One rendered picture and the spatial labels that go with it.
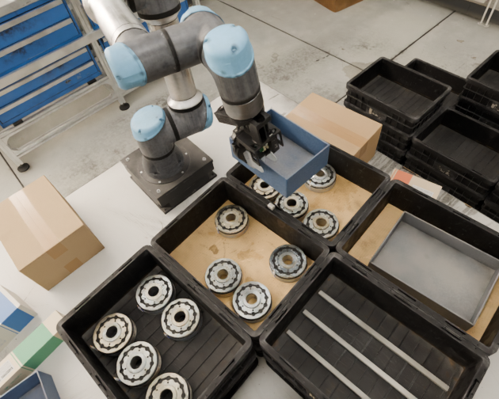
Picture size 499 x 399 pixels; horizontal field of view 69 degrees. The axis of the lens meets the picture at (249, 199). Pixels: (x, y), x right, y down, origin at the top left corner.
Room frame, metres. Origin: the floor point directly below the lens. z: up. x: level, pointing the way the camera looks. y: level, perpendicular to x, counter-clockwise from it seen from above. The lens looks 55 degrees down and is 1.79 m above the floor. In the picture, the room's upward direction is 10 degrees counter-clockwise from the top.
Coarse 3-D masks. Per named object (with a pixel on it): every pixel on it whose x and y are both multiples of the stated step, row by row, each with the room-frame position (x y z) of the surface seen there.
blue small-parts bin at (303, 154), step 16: (272, 112) 0.73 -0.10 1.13; (288, 128) 0.69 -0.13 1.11; (304, 128) 0.65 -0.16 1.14; (288, 144) 0.66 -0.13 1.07; (304, 144) 0.64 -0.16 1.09; (320, 144) 0.60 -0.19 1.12; (240, 160) 0.63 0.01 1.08; (288, 160) 0.61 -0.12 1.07; (304, 160) 0.60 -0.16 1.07; (320, 160) 0.56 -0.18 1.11; (272, 176) 0.53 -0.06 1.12; (288, 176) 0.56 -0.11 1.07; (304, 176) 0.53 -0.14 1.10; (288, 192) 0.50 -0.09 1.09
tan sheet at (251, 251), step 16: (208, 224) 0.61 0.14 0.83; (256, 224) 0.58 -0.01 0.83; (192, 240) 0.57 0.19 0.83; (208, 240) 0.56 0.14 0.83; (224, 240) 0.55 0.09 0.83; (240, 240) 0.54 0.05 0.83; (256, 240) 0.53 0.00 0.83; (272, 240) 0.52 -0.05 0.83; (176, 256) 0.52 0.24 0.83; (192, 256) 0.51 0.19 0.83; (208, 256) 0.50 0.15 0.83; (224, 256) 0.49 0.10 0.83; (240, 256) 0.49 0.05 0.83; (256, 256) 0.48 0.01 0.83; (192, 272) 0.46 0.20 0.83; (256, 272) 0.43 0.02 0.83; (272, 288) 0.37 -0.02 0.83; (288, 288) 0.37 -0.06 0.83; (272, 304) 0.33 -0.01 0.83
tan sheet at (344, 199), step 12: (336, 180) 0.70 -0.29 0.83; (348, 180) 0.69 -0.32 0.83; (312, 192) 0.67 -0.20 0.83; (324, 192) 0.66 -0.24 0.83; (336, 192) 0.65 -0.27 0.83; (348, 192) 0.64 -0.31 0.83; (360, 192) 0.63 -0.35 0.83; (312, 204) 0.62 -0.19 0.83; (324, 204) 0.61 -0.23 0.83; (336, 204) 0.61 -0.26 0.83; (348, 204) 0.60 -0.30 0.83; (360, 204) 0.59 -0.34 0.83; (348, 216) 0.56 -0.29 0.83
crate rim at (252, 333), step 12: (216, 180) 0.70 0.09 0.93; (228, 180) 0.69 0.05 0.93; (204, 192) 0.66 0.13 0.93; (240, 192) 0.64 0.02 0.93; (192, 204) 0.63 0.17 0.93; (264, 204) 0.58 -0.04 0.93; (180, 216) 0.59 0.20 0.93; (276, 216) 0.54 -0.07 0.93; (168, 228) 0.56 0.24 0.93; (300, 228) 0.49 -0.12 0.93; (156, 240) 0.53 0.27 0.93; (312, 240) 0.45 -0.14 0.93; (324, 252) 0.41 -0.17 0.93; (180, 264) 0.44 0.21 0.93; (312, 264) 0.38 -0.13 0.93; (192, 276) 0.40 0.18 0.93; (204, 288) 0.37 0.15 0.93; (216, 300) 0.33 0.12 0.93; (288, 300) 0.30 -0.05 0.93; (228, 312) 0.30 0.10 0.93; (276, 312) 0.28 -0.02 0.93; (240, 324) 0.26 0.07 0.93; (264, 324) 0.25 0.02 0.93; (252, 336) 0.23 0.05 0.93
